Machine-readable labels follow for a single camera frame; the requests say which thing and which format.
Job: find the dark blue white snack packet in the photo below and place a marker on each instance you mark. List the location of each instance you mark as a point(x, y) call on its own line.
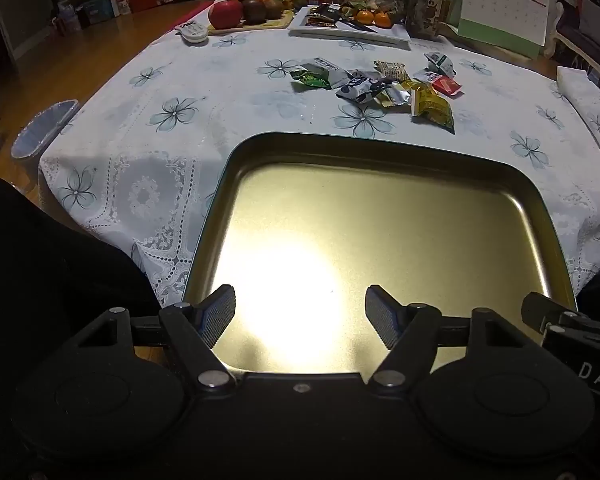
point(359, 87)

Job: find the beige snack packet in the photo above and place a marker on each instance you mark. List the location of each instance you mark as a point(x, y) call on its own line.
point(390, 69)

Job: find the grey stool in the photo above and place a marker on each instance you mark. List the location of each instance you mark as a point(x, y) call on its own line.
point(42, 127)

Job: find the gold metal tin tray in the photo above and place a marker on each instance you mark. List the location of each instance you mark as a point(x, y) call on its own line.
point(380, 220)

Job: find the white green-edged snack packet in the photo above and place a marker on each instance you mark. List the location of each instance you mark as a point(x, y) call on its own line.
point(439, 63)

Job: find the gold snack packet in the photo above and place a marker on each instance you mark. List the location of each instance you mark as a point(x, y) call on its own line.
point(412, 85)

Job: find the red apple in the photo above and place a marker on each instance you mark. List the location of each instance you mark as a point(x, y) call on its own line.
point(225, 13)

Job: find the jar with brown label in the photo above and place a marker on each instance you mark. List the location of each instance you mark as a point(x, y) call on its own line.
point(424, 15)

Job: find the white grey snack packet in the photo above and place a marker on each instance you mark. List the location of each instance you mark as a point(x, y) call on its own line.
point(332, 72)

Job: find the white floral tablecloth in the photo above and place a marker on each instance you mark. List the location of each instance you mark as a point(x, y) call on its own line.
point(155, 70)

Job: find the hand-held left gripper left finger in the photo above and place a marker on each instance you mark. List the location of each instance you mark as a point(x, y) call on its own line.
point(219, 312)

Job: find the carved white chair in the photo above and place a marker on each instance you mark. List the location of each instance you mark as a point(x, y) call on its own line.
point(587, 25)

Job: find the desk calendar with green base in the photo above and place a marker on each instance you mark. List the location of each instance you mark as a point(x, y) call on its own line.
point(505, 5)

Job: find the black snack bar packet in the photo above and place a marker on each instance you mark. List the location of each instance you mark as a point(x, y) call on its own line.
point(322, 15)

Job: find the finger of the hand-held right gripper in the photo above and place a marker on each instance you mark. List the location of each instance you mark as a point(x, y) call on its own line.
point(540, 310)

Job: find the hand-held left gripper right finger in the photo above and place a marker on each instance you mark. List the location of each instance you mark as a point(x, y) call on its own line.
point(382, 312)

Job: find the white rectangular plate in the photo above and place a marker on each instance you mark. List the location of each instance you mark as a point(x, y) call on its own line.
point(380, 35)

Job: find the white remote control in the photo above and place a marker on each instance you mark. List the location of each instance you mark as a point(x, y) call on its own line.
point(192, 31)

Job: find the large yellow green snack packet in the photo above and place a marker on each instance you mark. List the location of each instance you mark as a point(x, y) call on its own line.
point(432, 107)

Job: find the orange with leaves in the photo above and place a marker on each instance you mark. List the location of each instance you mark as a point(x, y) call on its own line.
point(382, 20)
point(364, 17)

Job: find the yellow serving board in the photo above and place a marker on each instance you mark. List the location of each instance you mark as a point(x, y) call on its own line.
point(275, 25)

